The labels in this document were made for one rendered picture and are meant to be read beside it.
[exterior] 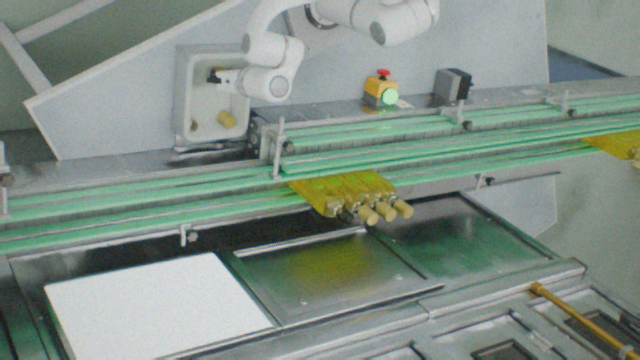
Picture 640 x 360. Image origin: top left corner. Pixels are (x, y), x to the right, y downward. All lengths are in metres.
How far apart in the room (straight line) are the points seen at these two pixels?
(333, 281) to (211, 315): 0.33
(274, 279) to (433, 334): 0.40
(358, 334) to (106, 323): 0.54
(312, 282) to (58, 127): 0.70
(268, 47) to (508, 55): 1.16
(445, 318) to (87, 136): 0.96
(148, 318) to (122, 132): 0.50
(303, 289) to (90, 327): 0.49
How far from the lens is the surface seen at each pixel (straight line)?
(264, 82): 1.58
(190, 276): 1.73
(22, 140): 2.46
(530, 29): 2.57
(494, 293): 1.90
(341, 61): 2.08
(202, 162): 1.85
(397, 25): 1.71
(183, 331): 1.57
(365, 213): 1.81
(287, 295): 1.71
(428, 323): 1.75
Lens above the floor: 2.37
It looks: 47 degrees down
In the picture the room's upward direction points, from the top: 129 degrees clockwise
